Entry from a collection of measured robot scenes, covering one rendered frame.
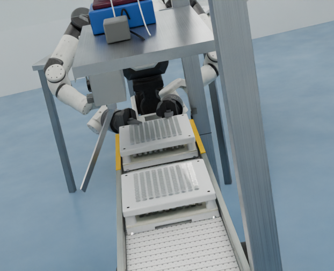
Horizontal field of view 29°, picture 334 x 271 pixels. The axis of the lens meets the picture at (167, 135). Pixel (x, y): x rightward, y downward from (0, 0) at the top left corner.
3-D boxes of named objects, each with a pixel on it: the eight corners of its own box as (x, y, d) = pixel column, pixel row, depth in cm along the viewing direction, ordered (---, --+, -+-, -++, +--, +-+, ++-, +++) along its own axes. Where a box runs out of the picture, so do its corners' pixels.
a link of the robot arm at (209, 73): (196, 98, 257) (230, 71, 264) (199, 87, 248) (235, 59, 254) (178, 80, 260) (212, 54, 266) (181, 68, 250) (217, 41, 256)
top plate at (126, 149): (196, 142, 206) (195, 136, 205) (120, 157, 205) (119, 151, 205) (187, 118, 229) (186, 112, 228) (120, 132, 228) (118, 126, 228)
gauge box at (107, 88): (96, 89, 229) (84, 34, 222) (125, 83, 229) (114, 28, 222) (94, 107, 208) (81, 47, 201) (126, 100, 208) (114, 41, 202)
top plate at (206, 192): (122, 180, 189) (120, 174, 188) (203, 164, 189) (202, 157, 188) (123, 218, 166) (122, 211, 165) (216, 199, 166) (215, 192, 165)
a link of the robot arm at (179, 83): (174, 112, 247) (200, 92, 251) (161, 93, 244) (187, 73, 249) (167, 112, 253) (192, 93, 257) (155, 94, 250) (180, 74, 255)
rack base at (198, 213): (125, 195, 190) (123, 188, 190) (206, 179, 191) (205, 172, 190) (127, 235, 167) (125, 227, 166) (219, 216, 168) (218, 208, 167)
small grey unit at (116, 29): (107, 37, 192) (103, 18, 190) (130, 33, 192) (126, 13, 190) (107, 44, 182) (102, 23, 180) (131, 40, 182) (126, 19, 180)
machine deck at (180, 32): (85, 37, 222) (82, 26, 221) (191, 16, 223) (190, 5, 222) (74, 82, 164) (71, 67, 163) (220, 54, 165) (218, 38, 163)
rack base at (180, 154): (198, 156, 207) (197, 149, 207) (123, 171, 207) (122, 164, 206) (189, 130, 230) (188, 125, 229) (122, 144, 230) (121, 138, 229)
